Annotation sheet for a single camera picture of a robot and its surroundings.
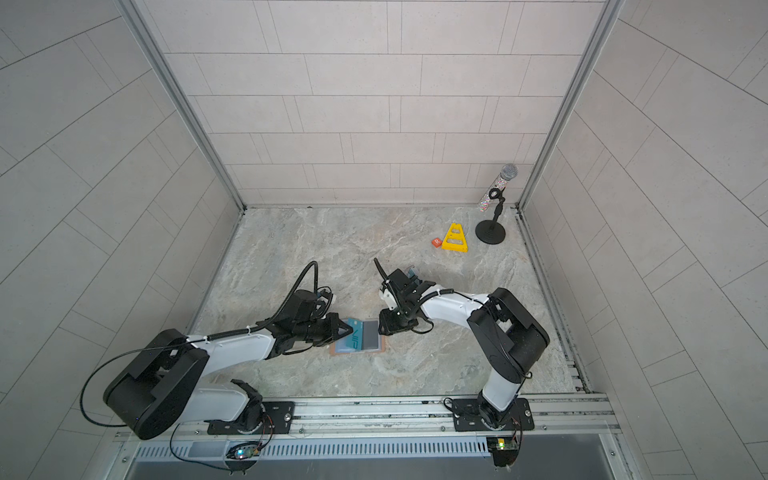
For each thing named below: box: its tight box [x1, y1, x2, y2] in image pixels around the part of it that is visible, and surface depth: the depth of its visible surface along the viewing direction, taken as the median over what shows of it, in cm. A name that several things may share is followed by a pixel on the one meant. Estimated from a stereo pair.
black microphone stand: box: [475, 187, 506, 245], surface depth 109 cm
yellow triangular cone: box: [441, 223, 469, 253], surface depth 108 cm
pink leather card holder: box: [329, 319, 385, 355], surface depth 84 cm
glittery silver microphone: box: [479, 163, 519, 213], surface depth 91 cm
